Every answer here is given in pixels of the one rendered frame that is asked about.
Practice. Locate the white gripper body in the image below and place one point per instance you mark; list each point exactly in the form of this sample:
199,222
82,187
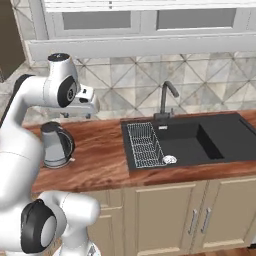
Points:
83,107

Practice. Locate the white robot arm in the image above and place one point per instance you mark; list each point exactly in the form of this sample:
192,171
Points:
20,156

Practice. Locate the silver electric kettle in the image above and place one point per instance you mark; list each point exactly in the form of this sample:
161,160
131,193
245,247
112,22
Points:
55,146

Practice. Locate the black sink tap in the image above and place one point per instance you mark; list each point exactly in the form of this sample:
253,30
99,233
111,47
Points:
163,100

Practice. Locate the white framed window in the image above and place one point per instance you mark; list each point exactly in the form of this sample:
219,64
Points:
146,43

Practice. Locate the silver sink drain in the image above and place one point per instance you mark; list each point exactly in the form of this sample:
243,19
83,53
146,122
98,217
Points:
169,159

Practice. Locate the dark brown tall cupboard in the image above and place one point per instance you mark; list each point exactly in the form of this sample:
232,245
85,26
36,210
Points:
10,36

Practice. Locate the white window blind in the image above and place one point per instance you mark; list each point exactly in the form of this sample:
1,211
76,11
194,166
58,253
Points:
150,5

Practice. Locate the beige cupboard door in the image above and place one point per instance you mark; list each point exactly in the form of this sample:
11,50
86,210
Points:
233,210
163,220

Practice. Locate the black kitchen sink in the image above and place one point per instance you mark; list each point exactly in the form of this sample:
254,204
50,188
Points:
226,136

